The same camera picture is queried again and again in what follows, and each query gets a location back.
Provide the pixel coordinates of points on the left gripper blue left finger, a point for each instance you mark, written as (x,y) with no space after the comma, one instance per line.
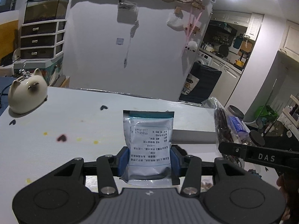
(108,167)

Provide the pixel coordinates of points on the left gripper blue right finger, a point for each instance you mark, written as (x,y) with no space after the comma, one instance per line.
(189,167)

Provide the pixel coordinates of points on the dark crochet yarn scrunchie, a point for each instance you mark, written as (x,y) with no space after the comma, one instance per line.
(254,172)

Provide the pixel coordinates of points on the white blue sachet packet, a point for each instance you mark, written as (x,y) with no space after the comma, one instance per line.
(148,136)

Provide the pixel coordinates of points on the bag of dark hair accessories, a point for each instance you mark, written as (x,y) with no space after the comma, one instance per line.
(223,128)

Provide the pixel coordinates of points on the satin peach scrunchie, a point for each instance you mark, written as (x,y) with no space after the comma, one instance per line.
(206,185)

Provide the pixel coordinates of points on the person right hand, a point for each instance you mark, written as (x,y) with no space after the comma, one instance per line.
(282,184)

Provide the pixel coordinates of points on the white shallow tray box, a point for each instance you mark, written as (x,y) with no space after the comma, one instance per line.
(195,134)

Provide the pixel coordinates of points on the glass jar black lid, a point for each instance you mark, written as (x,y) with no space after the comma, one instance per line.
(256,138)

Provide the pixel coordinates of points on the blue tissue pack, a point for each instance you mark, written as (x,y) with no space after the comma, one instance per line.
(238,128)

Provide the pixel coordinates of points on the grey metal round tin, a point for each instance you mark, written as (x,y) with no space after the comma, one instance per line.
(234,111)

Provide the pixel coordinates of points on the dark chair with cushion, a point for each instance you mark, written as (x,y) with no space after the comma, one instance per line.
(199,83)

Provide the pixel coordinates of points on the cream cat ceramic figurine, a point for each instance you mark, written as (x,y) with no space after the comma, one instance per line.
(27,92)

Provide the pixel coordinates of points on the white washing machine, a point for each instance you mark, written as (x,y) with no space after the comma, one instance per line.
(204,59)

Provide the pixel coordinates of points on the white drawer cabinet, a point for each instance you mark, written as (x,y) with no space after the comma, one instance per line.
(42,40)

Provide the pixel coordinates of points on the white plush sheep toy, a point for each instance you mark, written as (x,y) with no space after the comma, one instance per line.
(191,46)

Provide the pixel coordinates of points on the white hanging bag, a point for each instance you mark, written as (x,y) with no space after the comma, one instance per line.
(175,21)

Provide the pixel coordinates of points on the glass fish tank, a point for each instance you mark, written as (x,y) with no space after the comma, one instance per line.
(44,10)

